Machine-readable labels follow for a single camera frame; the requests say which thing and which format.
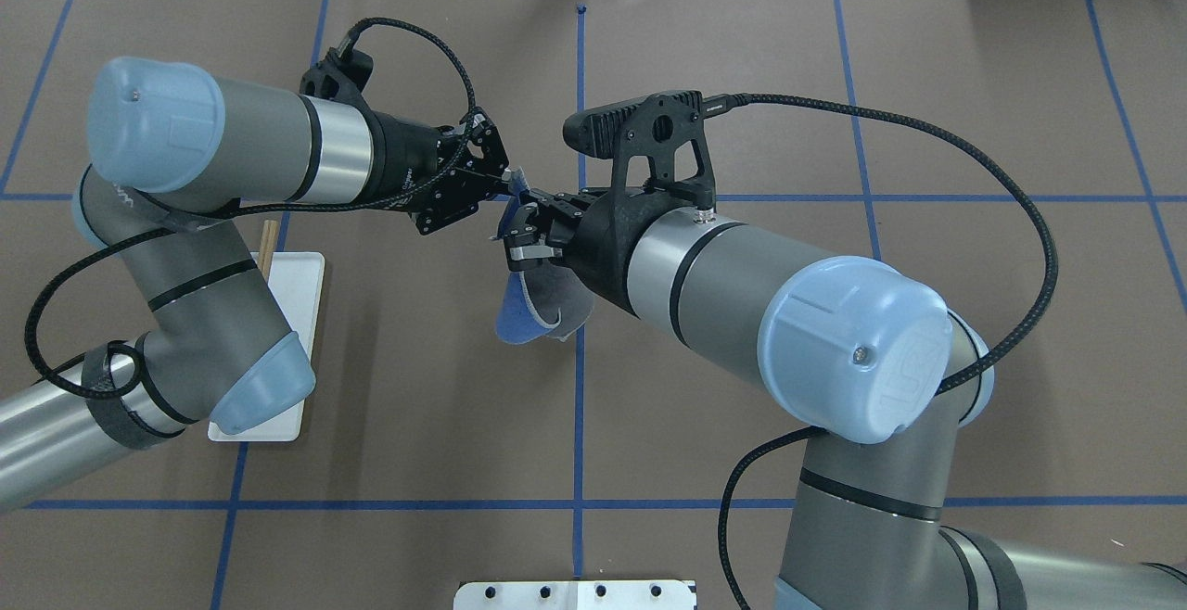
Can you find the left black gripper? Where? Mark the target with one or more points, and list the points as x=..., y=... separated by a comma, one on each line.
x=405, y=163

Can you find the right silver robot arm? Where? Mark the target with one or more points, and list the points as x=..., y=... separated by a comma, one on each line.
x=869, y=361

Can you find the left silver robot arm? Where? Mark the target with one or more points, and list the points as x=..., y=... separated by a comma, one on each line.
x=176, y=155

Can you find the white pedestal column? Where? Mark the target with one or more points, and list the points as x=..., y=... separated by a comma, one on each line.
x=578, y=594

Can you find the white wooden towel rack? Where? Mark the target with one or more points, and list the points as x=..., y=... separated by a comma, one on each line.
x=267, y=402

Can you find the blue grey towel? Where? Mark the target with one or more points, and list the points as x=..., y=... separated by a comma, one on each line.
x=546, y=302

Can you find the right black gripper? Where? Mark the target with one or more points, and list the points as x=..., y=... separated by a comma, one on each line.
x=605, y=237

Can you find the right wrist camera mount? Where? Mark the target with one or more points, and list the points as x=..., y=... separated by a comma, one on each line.
x=666, y=129

